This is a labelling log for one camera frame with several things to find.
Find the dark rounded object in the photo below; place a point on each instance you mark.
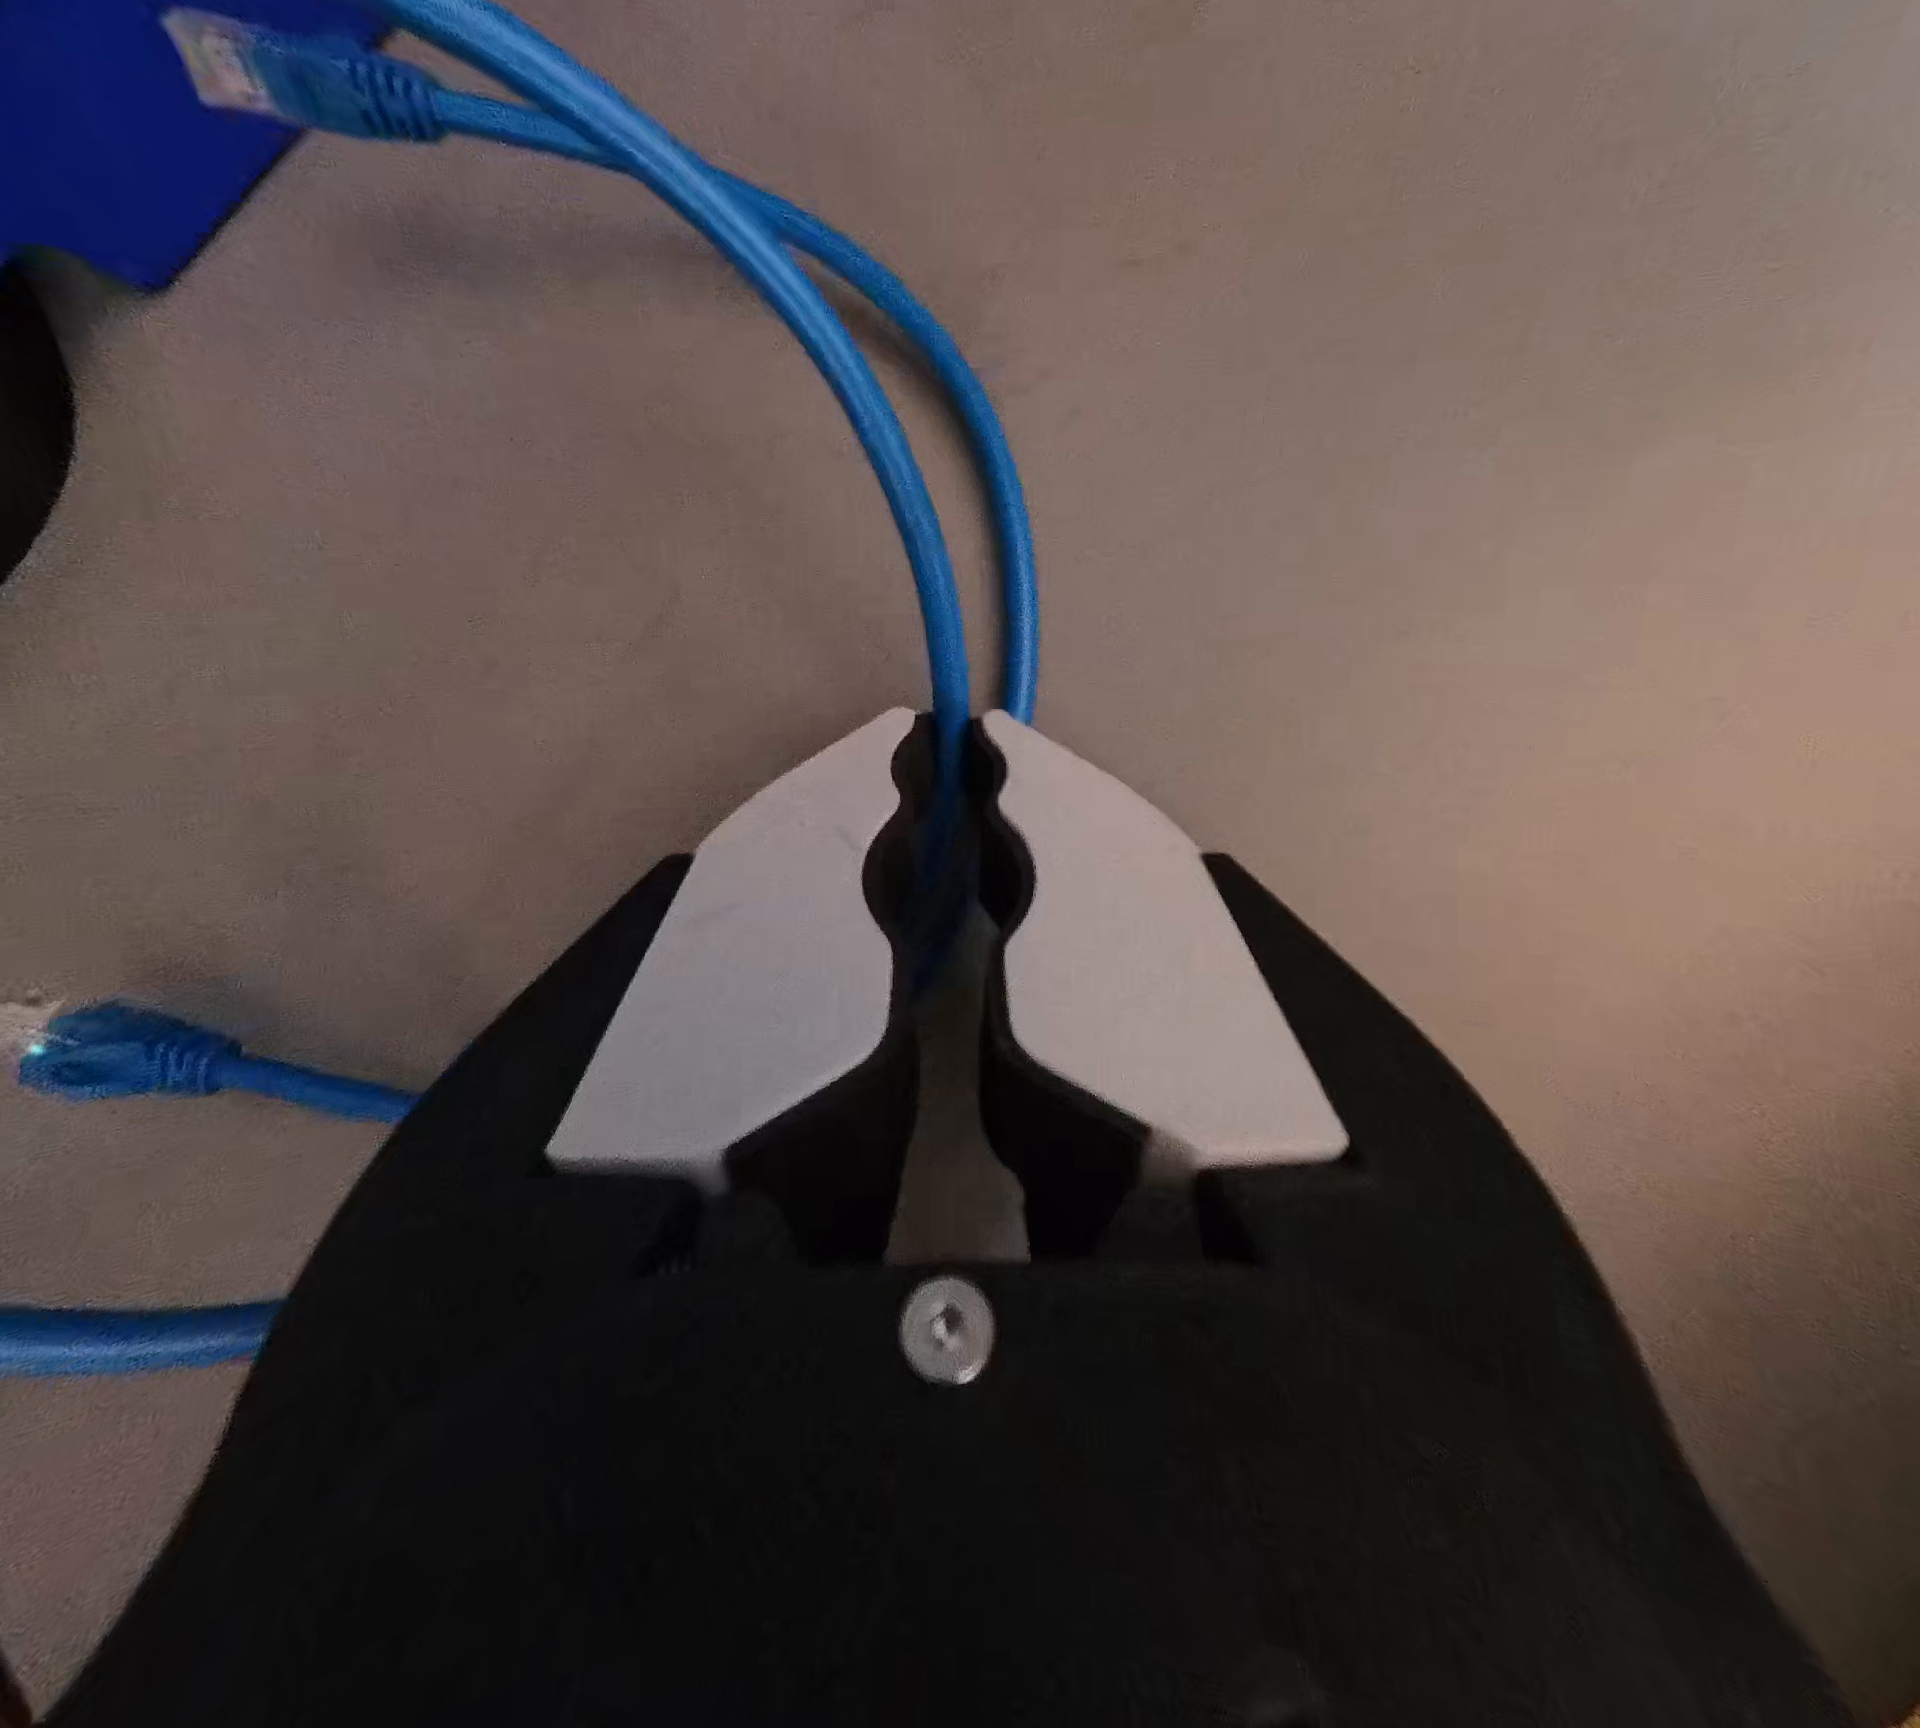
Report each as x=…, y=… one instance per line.
x=26, y=422

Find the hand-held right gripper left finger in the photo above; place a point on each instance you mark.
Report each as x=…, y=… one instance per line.
x=750, y=978

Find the blue plastic bin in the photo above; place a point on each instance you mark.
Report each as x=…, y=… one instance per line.
x=134, y=168

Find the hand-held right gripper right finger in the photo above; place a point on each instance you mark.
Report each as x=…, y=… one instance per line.
x=1155, y=1008

